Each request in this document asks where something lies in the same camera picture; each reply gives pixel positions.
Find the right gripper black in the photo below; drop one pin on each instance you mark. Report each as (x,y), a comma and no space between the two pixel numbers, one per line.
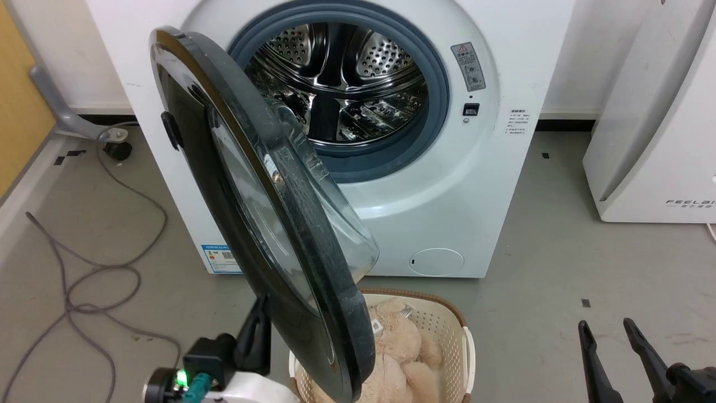
(693,383)

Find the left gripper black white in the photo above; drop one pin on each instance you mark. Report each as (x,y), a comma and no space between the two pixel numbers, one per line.
(215,364)

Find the black round washing machine door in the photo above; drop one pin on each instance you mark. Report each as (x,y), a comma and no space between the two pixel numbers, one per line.
(263,224)

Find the white front-load washing machine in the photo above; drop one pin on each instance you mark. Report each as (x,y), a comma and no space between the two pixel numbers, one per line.
(481,184)

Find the steel washing machine drum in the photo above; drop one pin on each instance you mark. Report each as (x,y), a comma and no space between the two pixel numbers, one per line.
(347,84)

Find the black door latch socket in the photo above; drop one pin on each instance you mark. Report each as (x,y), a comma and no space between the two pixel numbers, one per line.
(471,109)

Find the grey rubber door gasket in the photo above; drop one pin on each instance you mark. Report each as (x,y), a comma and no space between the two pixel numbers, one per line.
(436,106)

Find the blue energy label sticker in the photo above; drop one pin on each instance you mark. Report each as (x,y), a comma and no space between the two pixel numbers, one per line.
(219,258)

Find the beige plush teddy bear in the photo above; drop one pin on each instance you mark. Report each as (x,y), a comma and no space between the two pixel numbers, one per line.
(400,341)

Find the cream plastic laundry basket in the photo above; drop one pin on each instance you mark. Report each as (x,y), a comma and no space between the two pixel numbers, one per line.
(447,330)

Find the round white filter cover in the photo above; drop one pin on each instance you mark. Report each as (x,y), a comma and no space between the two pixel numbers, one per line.
(436,261)

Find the white air purifier appliance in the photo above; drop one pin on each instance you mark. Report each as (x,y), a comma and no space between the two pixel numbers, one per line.
(660,140)

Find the small text label sticker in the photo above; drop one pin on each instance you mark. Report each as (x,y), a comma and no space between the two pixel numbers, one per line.
(517,122)

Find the grey warning sticker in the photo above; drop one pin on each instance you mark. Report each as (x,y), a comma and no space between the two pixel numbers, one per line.
(469,67)

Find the yellow wooden panel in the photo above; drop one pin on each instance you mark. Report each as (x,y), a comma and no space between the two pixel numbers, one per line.
(19,95)

